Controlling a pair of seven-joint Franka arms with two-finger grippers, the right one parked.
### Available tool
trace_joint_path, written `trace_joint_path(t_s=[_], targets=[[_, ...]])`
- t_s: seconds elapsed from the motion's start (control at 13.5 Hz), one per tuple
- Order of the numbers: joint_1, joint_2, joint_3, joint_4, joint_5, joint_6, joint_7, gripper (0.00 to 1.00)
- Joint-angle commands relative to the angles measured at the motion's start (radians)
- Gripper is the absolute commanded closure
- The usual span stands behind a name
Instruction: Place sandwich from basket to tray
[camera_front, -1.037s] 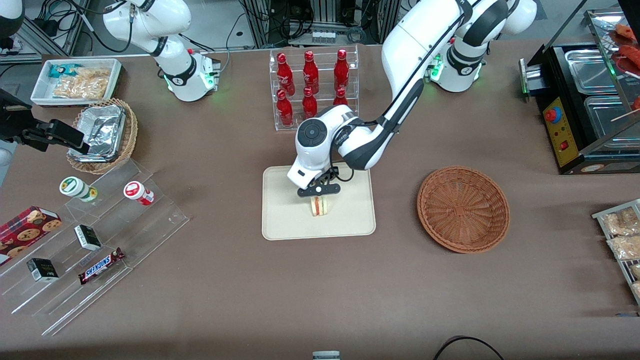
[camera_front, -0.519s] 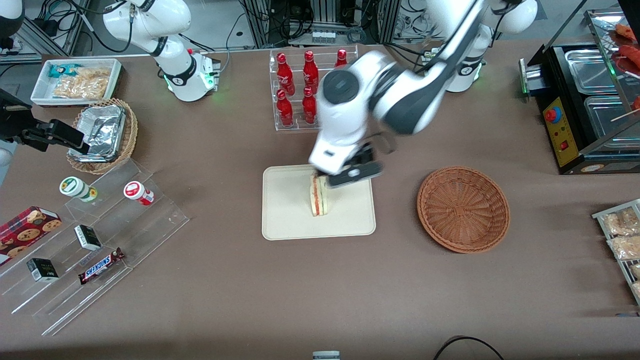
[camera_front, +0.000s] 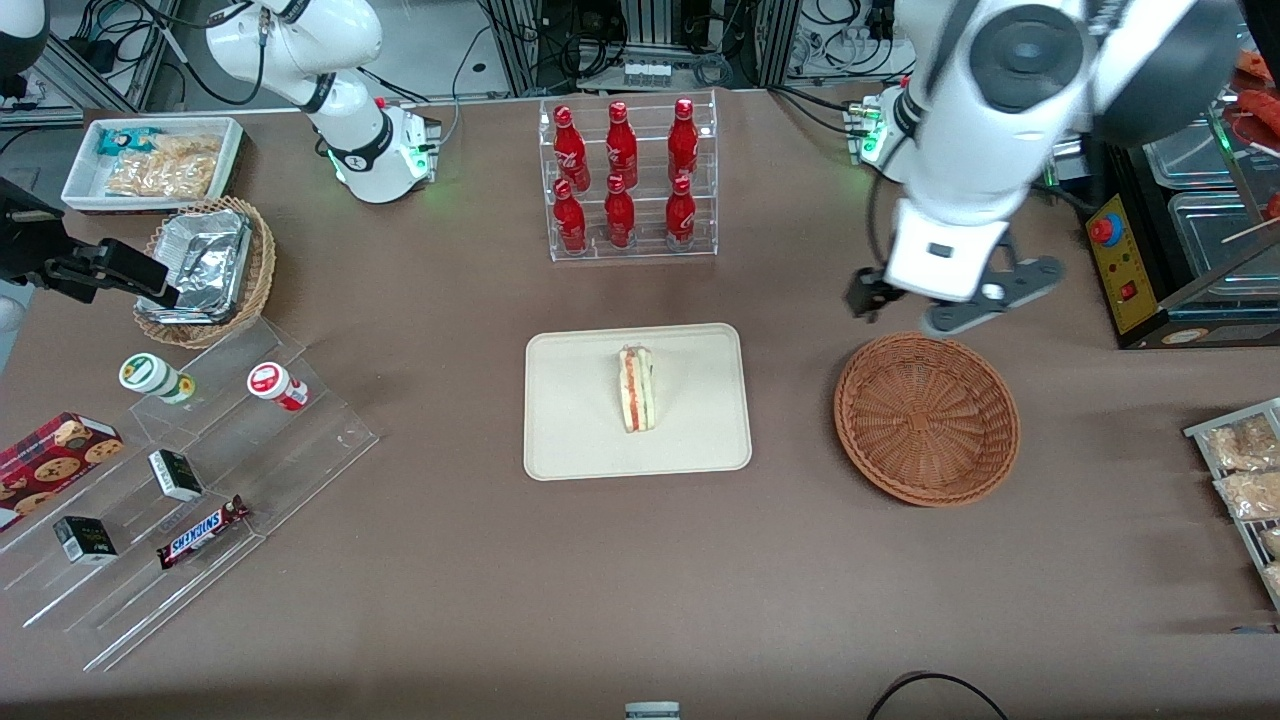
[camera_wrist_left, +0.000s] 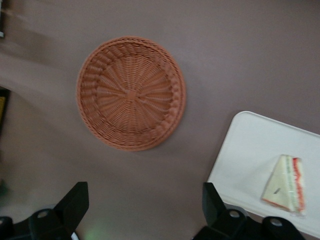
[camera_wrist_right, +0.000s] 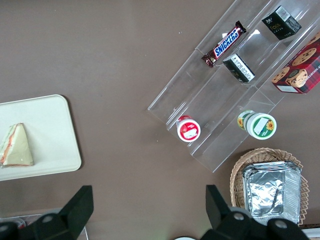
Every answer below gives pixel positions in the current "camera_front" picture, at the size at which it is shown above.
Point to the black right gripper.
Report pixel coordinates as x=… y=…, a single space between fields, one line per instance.
x=22 y=248

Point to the clear bag of chips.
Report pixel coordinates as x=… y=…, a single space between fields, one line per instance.
x=170 y=170

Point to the brown wicker basket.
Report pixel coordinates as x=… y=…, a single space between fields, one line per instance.
x=925 y=420

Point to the clear acrylic stepped shelf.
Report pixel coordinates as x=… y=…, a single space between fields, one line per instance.
x=250 y=470

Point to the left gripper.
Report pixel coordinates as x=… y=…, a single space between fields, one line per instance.
x=866 y=294

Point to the grey device edge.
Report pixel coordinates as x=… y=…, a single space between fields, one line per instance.
x=652 y=711

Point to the triangular sandwich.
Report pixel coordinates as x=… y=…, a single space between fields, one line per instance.
x=637 y=390

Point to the aluminium frame post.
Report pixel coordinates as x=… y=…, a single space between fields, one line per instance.
x=520 y=45
x=775 y=40

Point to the red soda bottle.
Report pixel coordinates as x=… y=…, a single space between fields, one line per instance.
x=619 y=217
x=571 y=150
x=569 y=222
x=621 y=148
x=683 y=145
x=680 y=215

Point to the white power strip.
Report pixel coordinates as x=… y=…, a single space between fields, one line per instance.
x=646 y=74

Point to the red emergency stop button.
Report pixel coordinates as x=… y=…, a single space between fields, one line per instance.
x=1105 y=230

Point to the white rectangular snack bin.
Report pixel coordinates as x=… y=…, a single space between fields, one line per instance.
x=85 y=170

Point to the red cookie box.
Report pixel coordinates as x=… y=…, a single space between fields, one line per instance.
x=50 y=465

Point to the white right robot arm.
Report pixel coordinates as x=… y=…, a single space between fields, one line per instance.
x=300 y=50

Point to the black food warmer machine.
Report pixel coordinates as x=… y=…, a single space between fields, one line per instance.
x=1190 y=260

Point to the teal snack packet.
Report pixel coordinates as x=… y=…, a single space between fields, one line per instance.
x=125 y=140

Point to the clear bag of pastry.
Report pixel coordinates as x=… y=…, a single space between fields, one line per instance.
x=1252 y=495
x=1245 y=442

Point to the grey metal box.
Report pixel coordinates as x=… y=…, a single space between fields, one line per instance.
x=1052 y=172

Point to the red lid small bottle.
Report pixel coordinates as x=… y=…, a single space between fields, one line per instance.
x=272 y=384

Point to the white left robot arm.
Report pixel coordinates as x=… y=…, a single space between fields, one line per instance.
x=1000 y=110

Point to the green lid small bottle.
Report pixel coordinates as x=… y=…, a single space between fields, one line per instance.
x=150 y=376

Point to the Snickers chocolate bar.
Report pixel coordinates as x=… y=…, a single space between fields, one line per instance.
x=200 y=533

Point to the light wicker basket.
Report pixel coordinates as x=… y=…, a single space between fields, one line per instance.
x=262 y=270

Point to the beige plastic tray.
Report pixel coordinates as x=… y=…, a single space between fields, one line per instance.
x=570 y=410

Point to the aluminium foil container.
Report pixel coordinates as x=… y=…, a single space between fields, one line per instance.
x=200 y=265

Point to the clear acrylic bottle rack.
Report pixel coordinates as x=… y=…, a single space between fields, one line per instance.
x=645 y=215

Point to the small black box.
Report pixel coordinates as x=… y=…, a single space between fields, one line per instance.
x=85 y=541
x=175 y=476

